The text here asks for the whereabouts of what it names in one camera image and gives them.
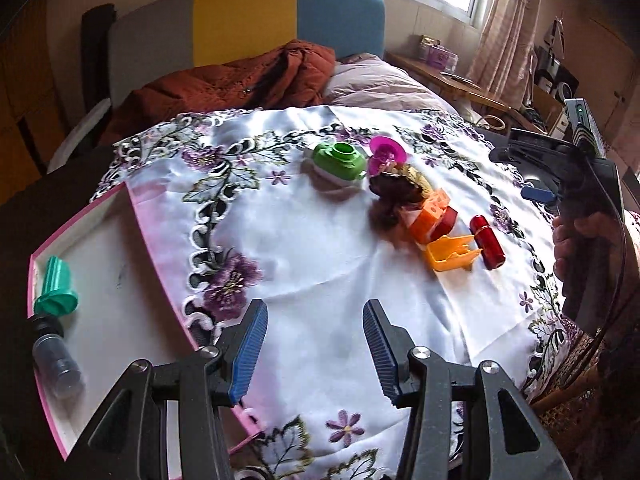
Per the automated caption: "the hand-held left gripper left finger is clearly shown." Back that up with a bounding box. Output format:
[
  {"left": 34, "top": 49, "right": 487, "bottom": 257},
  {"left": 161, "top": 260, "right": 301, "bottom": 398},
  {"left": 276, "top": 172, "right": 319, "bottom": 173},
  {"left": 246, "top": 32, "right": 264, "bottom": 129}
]
[{"left": 67, "top": 299, "right": 269, "bottom": 480}]

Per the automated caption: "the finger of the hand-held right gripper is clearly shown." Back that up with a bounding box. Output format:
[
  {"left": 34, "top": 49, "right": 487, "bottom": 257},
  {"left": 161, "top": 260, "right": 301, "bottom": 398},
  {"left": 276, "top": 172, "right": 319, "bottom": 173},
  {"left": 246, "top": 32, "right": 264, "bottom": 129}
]
[
  {"left": 520, "top": 186, "right": 558, "bottom": 206},
  {"left": 490, "top": 129, "right": 572, "bottom": 181}
]

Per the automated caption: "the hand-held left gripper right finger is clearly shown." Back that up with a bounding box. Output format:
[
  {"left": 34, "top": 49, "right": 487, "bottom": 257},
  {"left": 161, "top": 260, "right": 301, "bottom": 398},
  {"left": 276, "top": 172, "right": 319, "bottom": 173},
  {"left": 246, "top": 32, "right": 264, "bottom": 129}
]
[{"left": 362, "top": 300, "right": 573, "bottom": 480}]

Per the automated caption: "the red cylinder tube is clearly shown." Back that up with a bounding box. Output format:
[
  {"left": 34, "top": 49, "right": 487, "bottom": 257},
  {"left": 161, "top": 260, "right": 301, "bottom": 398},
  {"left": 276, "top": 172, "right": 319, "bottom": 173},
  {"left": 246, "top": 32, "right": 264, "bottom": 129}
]
[{"left": 469, "top": 214, "right": 507, "bottom": 270}]

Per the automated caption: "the red wooden block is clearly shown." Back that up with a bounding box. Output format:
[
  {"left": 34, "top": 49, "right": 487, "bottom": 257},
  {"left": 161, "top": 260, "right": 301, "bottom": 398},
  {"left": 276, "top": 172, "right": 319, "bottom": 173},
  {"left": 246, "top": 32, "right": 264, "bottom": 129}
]
[{"left": 431, "top": 206, "right": 460, "bottom": 241}]

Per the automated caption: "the orange block with holes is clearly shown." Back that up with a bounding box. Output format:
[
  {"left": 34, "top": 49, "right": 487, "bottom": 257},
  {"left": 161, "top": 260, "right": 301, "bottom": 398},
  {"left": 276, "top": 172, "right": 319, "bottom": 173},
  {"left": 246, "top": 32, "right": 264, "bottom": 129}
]
[{"left": 400, "top": 187, "right": 451, "bottom": 243}]

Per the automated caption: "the magenta disc toy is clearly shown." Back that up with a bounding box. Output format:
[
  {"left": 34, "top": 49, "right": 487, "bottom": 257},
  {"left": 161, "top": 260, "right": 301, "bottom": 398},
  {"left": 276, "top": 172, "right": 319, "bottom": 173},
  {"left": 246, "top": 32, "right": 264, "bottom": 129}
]
[{"left": 369, "top": 135, "right": 408, "bottom": 177}]

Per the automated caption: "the pink shallow box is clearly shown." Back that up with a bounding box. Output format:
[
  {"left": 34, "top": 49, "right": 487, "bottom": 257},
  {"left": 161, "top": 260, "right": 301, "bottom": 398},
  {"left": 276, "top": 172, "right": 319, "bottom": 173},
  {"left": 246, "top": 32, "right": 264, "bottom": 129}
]
[{"left": 27, "top": 180, "right": 261, "bottom": 461}]

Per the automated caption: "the green and white round toy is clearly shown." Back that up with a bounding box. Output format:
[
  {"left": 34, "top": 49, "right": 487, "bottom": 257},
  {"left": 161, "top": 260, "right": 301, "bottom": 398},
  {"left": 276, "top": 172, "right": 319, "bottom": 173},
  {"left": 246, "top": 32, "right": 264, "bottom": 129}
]
[{"left": 312, "top": 141, "right": 368, "bottom": 192}]

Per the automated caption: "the person's right hand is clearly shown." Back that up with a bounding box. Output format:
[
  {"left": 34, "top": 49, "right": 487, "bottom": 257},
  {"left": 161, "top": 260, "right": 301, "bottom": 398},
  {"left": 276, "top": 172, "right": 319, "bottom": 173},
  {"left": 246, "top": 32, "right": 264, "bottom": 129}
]
[{"left": 552, "top": 210, "right": 623, "bottom": 282}]

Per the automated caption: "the cardboard box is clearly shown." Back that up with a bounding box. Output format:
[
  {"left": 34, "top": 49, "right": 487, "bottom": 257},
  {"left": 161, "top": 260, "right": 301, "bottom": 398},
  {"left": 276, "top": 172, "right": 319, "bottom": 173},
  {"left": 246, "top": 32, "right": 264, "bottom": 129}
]
[{"left": 529, "top": 85, "right": 566, "bottom": 133}]

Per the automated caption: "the dark cluttered shelf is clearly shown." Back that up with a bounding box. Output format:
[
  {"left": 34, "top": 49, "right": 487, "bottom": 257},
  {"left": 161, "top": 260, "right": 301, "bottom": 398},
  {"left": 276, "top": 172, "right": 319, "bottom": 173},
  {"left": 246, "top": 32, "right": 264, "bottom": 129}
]
[{"left": 532, "top": 20, "right": 581, "bottom": 106}]

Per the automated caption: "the wooden side desk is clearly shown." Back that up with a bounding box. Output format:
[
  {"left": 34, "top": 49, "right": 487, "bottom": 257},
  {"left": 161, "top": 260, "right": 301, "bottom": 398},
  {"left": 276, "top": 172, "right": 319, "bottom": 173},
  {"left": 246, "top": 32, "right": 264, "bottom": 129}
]
[{"left": 385, "top": 52, "right": 546, "bottom": 131}]

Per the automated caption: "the white floral embroidered tablecloth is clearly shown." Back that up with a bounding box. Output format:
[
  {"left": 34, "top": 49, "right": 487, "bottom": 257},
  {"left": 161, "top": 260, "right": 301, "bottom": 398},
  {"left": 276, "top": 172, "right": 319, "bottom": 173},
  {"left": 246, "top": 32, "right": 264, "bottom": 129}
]
[{"left": 92, "top": 105, "right": 576, "bottom": 480}]

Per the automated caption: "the yellow plastic clip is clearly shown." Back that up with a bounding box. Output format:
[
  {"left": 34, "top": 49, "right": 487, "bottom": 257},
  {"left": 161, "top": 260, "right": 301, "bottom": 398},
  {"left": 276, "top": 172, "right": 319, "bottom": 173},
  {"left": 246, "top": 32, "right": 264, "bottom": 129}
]
[{"left": 424, "top": 234, "right": 480, "bottom": 272}]

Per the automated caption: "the pink curtain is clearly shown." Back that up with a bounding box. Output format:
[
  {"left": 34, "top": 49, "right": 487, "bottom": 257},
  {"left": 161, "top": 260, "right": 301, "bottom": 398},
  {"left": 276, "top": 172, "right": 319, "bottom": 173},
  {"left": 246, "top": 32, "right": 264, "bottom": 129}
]
[{"left": 465, "top": 0, "right": 546, "bottom": 106}]

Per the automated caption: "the purple box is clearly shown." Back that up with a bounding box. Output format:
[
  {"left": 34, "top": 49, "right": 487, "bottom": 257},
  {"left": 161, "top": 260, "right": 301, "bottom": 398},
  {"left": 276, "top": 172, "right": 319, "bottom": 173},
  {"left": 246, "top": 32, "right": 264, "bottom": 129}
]
[{"left": 417, "top": 35, "right": 458, "bottom": 68}]

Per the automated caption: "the brown and gold figure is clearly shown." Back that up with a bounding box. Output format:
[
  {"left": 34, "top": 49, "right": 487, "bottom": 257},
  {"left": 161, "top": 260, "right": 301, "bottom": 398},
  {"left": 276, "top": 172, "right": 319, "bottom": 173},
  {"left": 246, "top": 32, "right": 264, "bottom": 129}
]
[{"left": 369, "top": 166, "right": 433, "bottom": 226}]

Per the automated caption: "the beige pink puffer jacket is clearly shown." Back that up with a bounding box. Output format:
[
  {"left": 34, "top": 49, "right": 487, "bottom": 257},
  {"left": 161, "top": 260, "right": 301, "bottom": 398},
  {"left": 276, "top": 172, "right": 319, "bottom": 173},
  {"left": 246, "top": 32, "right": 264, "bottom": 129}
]
[{"left": 322, "top": 55, "right": 473, "bottom": 121}]

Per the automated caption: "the grey translucent bottle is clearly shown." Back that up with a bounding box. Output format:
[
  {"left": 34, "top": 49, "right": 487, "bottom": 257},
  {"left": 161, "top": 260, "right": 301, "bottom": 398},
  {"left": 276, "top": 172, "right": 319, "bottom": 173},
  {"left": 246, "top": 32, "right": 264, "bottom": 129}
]
[{"left": 31, "top": 314, "right": 83, "bottom": 400}]

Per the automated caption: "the green ribbed cap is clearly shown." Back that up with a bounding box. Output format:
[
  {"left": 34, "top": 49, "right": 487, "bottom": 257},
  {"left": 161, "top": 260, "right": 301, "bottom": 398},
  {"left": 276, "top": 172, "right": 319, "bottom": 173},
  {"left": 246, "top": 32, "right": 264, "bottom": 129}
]
[{"left": 34, "top": 256, "right": 80, "bottom": 317}]

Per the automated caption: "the rust brown padded jacket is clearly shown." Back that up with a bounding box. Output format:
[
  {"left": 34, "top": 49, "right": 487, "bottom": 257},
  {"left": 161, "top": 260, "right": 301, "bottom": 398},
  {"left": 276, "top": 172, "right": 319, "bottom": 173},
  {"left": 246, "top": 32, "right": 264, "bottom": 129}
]
[{"left": 97, "top": 40, "right": 337, "bottom": 148}]

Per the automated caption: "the grey yellow blue headboard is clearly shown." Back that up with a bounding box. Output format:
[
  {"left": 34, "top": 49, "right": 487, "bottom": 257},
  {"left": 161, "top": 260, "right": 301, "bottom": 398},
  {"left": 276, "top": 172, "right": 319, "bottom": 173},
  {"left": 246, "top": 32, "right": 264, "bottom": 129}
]
[{"left": 105, "top": 0, "right": 386, "bottom": 111}]

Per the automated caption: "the black upright board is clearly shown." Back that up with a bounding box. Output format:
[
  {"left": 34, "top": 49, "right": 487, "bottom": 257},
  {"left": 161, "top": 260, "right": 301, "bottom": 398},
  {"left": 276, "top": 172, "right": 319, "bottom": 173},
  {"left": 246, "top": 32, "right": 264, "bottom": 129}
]
[{"left": 82, "top": 4, "right": 117, "bottom": 111}]

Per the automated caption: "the black cable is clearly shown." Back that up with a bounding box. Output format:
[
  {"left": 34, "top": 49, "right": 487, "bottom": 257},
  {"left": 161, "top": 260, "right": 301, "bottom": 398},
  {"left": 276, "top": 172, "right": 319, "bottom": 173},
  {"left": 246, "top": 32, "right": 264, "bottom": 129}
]
[{"left": 586, "top": 157, "right": 630, "bottom": 343}]

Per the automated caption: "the white bed side rail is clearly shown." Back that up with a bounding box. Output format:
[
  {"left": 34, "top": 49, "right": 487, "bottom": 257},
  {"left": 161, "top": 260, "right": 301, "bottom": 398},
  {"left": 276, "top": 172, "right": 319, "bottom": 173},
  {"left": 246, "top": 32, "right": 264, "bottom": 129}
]
[{"left": 47, "top": 97, "right": 113, "bottom": 171}]

